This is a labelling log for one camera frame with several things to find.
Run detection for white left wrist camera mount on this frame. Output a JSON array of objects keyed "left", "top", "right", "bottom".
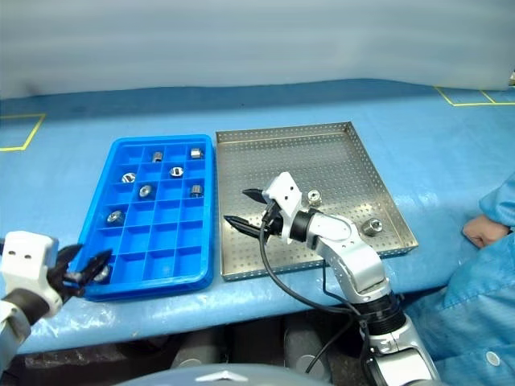
[{"left": 0, "top": 232, "right": 64, "bottom": 318}]

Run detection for grey robot torso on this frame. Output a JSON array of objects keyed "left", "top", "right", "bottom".
[{"left": 116, "top": 363, "right": 311, "bottom": 386}]

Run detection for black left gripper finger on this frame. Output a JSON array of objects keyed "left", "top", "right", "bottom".
[
  {"left": 56, "top": 243, "right": 84, "bottom": 275},
  {"left": 76, "top": 248, "right": 114, "bottom": 283}
]

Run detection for blue compartment tray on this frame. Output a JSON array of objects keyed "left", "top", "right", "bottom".
[{"left": 79, "top": 134, "right": 214, "bottom": 302}]

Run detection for bare person hand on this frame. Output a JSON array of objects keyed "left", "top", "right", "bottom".
[{"left": 462, "top": 215, "right": 514, "bottom": 248}]

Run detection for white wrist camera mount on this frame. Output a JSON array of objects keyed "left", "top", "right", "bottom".
[
  {"left": 262, "top": 171, "right": 303, "bottom": 244},
  {"left": 0, "top": 232, "right": 64, "bottom": 318}
]

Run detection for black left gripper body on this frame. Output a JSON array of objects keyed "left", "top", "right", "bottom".
[{"left": 46, "top": 260, "right": 88, "bottom": 301}]

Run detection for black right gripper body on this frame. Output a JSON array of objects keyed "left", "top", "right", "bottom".
[{"left": 261, "top": 200, "right": 286, "bottom": 241}]

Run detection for person in blue coat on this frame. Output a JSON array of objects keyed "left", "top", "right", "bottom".
[{"left": 402, "top": 170, "right": 515, "bottom": 386}]

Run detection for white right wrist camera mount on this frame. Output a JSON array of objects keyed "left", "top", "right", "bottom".
[{"left": 262, "top": 171, "right": 303, "bottom": 244}]

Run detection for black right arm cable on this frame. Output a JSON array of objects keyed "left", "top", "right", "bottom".
[{"left": 258, "top": 207, "right": 403, "bottom": 377}]

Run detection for perforated steel tray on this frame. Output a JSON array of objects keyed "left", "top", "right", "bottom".
[{"left": 215, "top": 121, "right": 419, "bottom": 282}]

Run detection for dark rounded shape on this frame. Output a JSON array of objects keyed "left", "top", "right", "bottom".
[
  {"left": 282, "top": 319, "right": 333, "bottom": 381},
  {"left": 171, "top": 327, "right": 227, "bottom": 368}
]

